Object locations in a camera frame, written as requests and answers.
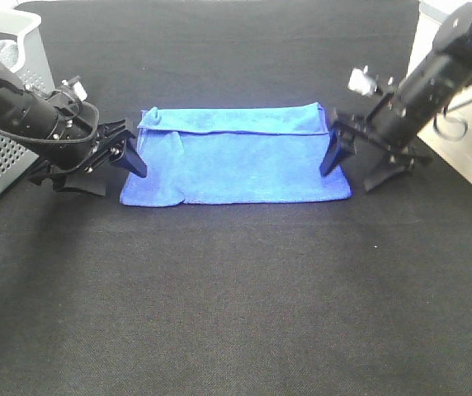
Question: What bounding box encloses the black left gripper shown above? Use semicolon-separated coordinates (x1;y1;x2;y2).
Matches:
27;92;148;196

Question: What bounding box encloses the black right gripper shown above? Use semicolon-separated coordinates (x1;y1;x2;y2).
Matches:
319;88;432;191

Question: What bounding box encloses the blue microfiber towel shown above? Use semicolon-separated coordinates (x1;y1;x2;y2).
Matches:
120;102;352;207

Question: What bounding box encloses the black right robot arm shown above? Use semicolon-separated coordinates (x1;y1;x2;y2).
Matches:
319;2;472;191

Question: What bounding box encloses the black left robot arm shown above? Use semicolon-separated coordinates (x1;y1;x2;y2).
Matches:
0;61;147;196

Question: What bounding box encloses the white plastic storage crate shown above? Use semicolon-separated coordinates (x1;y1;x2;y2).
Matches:
407;1;472;184

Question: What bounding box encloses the grey perforated laundry basket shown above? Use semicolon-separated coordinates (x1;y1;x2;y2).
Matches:
0;8;54;195

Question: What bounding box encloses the grey towel in basket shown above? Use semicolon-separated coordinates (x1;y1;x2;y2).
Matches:
0;39;18;70

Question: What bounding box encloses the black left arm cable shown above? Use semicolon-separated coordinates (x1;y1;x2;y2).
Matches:
0;98;101;145

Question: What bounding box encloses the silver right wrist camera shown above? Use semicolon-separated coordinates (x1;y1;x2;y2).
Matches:
347;68;378;97

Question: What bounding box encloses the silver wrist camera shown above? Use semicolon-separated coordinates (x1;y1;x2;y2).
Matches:
347;68;378;97
61;76;87;101

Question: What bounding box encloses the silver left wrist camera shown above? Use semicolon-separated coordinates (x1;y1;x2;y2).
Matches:
61;76;87;101

